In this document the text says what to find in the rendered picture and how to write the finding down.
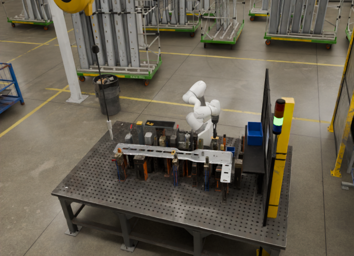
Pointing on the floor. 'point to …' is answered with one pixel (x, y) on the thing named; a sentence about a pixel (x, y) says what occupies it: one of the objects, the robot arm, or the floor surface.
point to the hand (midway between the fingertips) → (214, 134)
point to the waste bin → (111, 85)
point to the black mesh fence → (266, 115)
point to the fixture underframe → (71, 220)
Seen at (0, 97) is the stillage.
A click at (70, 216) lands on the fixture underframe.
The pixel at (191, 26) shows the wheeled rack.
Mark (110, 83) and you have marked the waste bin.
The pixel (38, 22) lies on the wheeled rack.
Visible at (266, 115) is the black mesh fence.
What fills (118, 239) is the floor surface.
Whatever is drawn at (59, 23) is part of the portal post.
